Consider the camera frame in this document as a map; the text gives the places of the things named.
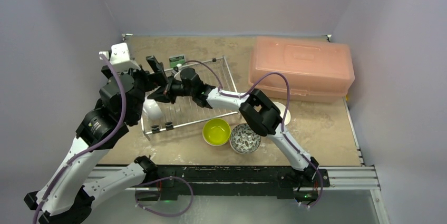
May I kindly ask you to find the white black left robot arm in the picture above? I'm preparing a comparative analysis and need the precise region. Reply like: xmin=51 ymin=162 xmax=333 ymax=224
xmin=24 ymin=56 xmax=167 ymax=223

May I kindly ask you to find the white orange bowl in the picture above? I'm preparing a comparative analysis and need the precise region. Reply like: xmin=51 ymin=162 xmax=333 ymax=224
xmin=273 ymin=101 xmax=291 ymax=125

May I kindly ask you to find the pink plastic storage box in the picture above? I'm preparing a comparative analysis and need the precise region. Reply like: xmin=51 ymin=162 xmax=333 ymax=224
xmin=248 ymin=36 xmax=355 ymax=103

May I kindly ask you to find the green white card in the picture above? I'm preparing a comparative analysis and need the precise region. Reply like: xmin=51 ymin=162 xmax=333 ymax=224
xmin=169 ymin=54 xmax=187 ymax=68

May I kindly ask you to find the black aluminium mounting rail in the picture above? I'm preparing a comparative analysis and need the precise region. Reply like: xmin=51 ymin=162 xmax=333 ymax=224
xmin=87 ymin=164 xmax=381 ymax=202

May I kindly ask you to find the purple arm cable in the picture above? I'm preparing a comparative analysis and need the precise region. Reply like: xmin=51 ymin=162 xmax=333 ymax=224
xmin=32 ymin=54 xmax=127 ymax=224
xmin=180 ymin=60 xmax=324 ymax=209

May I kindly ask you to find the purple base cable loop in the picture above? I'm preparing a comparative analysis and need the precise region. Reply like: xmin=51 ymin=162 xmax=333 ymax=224
xmin=134 ymin=176 xmax=195 ymax=217

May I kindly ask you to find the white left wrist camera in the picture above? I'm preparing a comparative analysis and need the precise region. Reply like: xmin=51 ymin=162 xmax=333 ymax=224
xmin=99 ymin=42 xmax=141 ymax=73

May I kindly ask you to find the silver wire dish rack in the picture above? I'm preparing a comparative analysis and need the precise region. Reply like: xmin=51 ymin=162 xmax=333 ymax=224
xmin=140 ymin=57 xmax=239 ymax=137

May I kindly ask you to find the plain white bowl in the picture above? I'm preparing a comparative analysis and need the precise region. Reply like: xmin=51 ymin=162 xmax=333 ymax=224
xmin=143 ymin=99 xmax=163 ymax=120

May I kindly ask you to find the black white patterned bowl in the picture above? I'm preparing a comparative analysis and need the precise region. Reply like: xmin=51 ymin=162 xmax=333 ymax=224
xmin=229 ymin=123 xmax=261 ymax=154

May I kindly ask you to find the yellow green bowl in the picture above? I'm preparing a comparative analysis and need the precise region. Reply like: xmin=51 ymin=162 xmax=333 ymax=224
xmin=202 ymin=118 xmax=231 ymax=146

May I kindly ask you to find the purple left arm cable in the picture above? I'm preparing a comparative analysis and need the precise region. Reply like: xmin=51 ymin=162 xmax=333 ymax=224
xmin=32 ymin=54 xmax=127 ymax=224

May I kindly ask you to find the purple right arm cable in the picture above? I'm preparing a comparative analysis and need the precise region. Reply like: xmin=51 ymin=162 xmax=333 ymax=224
xmin=180 ymin=60 xmax=324 ymax=209

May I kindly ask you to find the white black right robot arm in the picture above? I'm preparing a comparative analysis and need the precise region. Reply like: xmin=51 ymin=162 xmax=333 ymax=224
xmin=149 ymin=67 xmax=324 ymax=186

